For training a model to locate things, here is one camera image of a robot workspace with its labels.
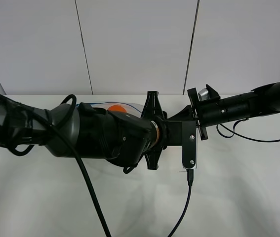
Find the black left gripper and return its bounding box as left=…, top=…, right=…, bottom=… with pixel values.
left=141, top=91, right=195, bottom=170

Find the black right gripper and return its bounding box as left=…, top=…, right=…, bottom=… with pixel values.
left=187, top=88, right=223, bottom=140

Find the clear zip bag blue seal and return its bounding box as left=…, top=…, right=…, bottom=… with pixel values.
left=76, top=101, right=143, bottom=118

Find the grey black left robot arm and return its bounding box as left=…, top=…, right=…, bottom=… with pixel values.
left=0, top=91, right=197, bottom=173

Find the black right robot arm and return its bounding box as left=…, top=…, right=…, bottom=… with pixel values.
left=187, top=82, right=280, bottom=140

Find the orange fruit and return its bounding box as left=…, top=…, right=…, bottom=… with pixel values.
left=108, top=105, right=126, bottom=113

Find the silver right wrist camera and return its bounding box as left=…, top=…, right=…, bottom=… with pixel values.
left=198, top=84, right=221, bottom=101

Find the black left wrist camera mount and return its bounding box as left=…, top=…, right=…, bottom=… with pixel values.
left=182, top=121, right=198, bottom=169

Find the dark usb camera cable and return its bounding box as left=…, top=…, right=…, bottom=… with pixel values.
left=167, top=168, right=195, bottom=237

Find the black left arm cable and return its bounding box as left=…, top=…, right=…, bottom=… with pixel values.
left=0, top=86, right=112, bottom=237

